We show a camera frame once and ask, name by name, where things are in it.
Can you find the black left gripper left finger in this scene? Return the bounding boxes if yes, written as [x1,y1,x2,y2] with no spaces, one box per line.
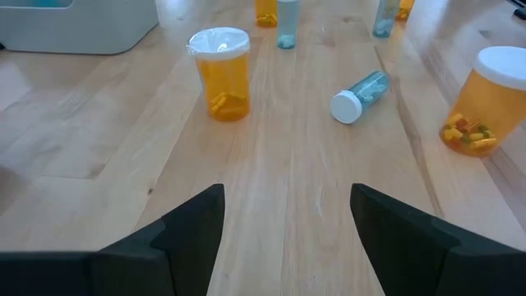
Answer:
[0,183,226,296]

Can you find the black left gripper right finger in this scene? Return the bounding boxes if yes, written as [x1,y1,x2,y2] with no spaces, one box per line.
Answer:
[349,183,526,296]

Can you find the orange pill bottle mixed-colour pills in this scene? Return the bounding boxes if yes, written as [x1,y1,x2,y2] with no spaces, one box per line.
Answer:
[439,45,526,158]

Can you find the blue pill bottle white cap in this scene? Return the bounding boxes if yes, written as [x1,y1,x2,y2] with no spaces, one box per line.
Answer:
[276,0,301,50]
[371,0,401,39]
[329,70,391,125]

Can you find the orange pill bottle plastic-wrapped cap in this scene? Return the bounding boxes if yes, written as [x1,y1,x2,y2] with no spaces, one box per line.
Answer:
[187,26,251,123]

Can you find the orange pill bottle white cap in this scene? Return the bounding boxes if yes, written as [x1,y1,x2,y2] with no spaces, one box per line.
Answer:
[255,0,279,29]
[394,0,416,22]

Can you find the grey plastic bin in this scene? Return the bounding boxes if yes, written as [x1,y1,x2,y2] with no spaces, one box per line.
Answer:
[0,0,160,56]

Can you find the black metal table frame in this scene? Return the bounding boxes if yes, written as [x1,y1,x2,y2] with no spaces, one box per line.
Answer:
[505,0,526,21]

